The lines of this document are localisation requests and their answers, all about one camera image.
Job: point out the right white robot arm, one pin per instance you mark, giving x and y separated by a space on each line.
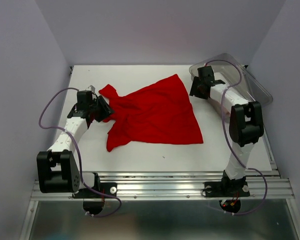
242 120

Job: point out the red t-shirt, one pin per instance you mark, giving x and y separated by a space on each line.
160 113

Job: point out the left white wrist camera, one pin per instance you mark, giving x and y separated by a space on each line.
91 88

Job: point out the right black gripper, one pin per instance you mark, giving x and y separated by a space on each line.
194 91

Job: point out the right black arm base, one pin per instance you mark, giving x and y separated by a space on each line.
226 188

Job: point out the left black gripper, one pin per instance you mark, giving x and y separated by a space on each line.
106 110

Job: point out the aluminium mounting rail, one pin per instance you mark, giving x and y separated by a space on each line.
151 186

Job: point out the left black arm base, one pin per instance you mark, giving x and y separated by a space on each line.
108 190

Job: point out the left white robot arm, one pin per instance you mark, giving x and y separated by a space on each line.
60 167

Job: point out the clear plastic bin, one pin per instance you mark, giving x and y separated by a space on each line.
230 71

